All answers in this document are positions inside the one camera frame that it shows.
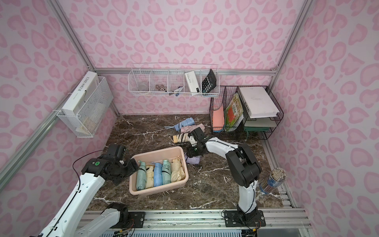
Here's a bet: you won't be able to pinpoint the pink umbrella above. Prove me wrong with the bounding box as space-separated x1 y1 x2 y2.
180 123 205 133

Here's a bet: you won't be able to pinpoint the cream umbrella black straps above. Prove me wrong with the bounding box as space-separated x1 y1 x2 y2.
172 132 194 145

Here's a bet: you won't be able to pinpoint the light blue umbrella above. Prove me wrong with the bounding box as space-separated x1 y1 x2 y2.
154 163 163 187
164 118 195 131

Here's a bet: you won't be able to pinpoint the lavender purple umbrella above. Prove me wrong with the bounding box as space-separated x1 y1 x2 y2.
185 153 201 165

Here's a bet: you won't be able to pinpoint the beige umbrella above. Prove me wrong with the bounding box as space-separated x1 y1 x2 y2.
145 166 155 189

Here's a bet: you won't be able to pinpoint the tan khaki umbrella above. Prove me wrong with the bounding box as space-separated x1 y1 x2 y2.
171 157 185 183

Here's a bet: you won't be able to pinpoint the pink plastic storage box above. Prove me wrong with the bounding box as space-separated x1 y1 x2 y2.
129 146 189 196

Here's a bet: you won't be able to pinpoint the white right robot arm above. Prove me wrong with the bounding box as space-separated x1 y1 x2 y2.
186 128 266 230

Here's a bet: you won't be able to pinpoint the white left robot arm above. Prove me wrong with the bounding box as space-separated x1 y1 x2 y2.
39 144 139 237

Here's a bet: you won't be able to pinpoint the small white box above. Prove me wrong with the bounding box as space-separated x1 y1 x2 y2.
184 71 200 93

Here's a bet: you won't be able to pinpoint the white long box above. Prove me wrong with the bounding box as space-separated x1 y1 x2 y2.
62 71 100 116

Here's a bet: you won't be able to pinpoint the pink folder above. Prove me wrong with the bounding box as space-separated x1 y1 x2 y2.
212 105 225 133

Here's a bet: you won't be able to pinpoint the green red book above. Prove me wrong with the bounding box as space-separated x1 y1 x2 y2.
224 93 243 132

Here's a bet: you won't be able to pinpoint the black calculator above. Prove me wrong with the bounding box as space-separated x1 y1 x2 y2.
201 69 217 93

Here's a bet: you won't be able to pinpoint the white mesh side basket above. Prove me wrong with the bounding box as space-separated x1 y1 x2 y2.
57 77 113 138

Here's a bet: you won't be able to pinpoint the white wire wall basket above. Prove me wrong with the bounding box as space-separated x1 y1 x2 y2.
128 63 221 97

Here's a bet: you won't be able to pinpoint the black wire desk organizer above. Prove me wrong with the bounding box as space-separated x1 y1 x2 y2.
209 86 284 140

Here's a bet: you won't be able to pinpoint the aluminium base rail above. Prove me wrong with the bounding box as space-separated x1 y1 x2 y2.
59 208 314 237

